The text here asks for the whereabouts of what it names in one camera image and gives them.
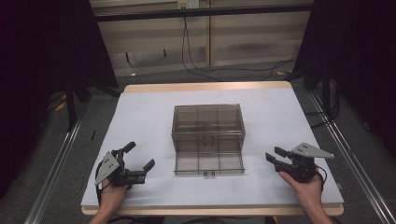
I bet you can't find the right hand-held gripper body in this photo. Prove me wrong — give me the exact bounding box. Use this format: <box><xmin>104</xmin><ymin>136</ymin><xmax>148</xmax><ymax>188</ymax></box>
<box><xmin>275</xmin><ymin>142</ymin><xmax>335</xmax><ymax>184</ymax></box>

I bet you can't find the clear brown drawer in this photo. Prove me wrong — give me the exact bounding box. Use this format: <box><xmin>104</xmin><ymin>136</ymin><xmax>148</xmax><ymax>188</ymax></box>
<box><xmin>173</xmin><ymin>148</ymin><xmax>247</xmax><ymax>177</ymax></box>

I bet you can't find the wall power outlet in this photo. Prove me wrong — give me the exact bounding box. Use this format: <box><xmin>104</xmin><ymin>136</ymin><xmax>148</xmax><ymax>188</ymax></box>
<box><xmin>177</xmin><ymin>0</ymin><xmax>201</xmax><ymax>10</ymax></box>

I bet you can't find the black stand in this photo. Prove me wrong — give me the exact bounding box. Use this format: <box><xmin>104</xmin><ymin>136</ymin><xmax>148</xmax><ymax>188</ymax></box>
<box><xmin>63</xmin><ymin>70</ymin><xmax>121</xmax><ymax>133</ymax></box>
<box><xmin>284</xmin><ymin>60</ymin><xmax>341</xmax><ymax>120</ymax></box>

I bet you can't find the right hand-held gripper cable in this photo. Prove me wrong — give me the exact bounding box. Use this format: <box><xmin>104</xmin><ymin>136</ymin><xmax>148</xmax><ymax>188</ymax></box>
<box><xmin>315</xmin><ymin>165</ymin><xmax>329</xmax><ymax>191</ymax></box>

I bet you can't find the black horizontal bar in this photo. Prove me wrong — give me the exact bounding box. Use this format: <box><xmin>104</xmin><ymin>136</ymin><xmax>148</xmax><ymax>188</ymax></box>
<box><xmin>93</xmin><ymin>3</ymin><xmax>315</xmax><ymax>23</ymax></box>

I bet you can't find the white table sheet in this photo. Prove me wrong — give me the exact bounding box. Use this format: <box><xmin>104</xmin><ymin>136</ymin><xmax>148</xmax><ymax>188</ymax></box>
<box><xmin>80</xmin><ymin>87</ymin><xmax>346</xmax><ymax>208</ymax></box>

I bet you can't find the clear brown drawer cabinet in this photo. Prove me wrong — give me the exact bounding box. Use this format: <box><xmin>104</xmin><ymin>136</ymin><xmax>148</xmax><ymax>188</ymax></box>
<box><xmin>170</xmin><ymin>103</ymin><xmax>247</xmax><ymax>153</ymax></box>

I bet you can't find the hand-held gripper cable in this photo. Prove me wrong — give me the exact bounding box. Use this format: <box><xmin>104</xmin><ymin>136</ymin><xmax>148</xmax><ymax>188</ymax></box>
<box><xmin>315</xmin><ymin>165</ymin><xmax>329</xmax><ymax>191</ymax></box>
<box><xmin>94</xmin><ymin>160</ymin><xmax>106</xmax><ymax>206</ymax></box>

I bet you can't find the person's left hand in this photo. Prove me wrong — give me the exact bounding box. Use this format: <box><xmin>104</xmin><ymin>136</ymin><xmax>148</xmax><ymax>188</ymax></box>
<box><xmin>99</xmin><ymin>181</ymin><xmax>129</xmax><ymax>215</ymax></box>

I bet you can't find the left hand-held gripper cable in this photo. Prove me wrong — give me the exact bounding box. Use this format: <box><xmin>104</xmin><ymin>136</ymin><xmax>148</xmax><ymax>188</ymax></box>
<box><xmin>94</xmin><ymin>160</ymin><xmax>106</xmax><ymax>206</ymax></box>

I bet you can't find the metal floor rail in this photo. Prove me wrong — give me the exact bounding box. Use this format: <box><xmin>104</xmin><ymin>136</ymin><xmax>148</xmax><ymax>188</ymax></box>
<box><xmin>307</xmin><ymin>91</ymin><xmax>396</xmax><ymax>224</ymax></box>
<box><xmin>23</xmin><ymin>104</ymin><xmax>90</xmax><ymax>224</ymax></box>

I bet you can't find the dark curtain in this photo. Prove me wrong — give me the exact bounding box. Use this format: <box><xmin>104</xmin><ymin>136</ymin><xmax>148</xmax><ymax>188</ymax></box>
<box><xmin>0</xmin><ymin>0</ymin><xmax>120</xmax><ymax>200</ymax></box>
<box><xmin>292</xmin><ymin>0</ymin><xmax>396</xmax><ymax>158</ymax></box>

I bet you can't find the wooden table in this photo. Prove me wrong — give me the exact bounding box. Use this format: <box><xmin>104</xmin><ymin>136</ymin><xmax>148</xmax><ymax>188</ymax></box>
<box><xmin>80</xmin><ymin>80</ymin><xmax>346</xmax><ymax>217</ymax></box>

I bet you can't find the black floor cable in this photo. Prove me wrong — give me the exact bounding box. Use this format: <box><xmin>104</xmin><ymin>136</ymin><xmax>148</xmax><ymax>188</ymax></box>
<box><xmin>304</xmin><ymin>88</ymin><xmax>342</xmax><ymax>130</ymax></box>

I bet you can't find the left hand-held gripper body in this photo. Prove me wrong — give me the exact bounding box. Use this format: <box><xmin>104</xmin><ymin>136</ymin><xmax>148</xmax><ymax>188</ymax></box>
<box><xmin>94</xmin><ymin>148</ymin><xmax>148</xmax><ymax>189</ymax></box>

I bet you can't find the black wall cable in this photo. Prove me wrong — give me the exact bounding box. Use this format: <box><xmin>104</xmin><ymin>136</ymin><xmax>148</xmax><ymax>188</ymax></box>
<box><xmin>180</xmin><ymin>17</ymin><xmax>297</xmax><ymax>83</ymax></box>

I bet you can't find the person's right hand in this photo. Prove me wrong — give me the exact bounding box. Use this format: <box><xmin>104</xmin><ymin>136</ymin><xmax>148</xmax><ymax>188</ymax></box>
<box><xmin>277</xmin><ymin>172</ymin><xmax>325</xmax><ymax>213</ymax></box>

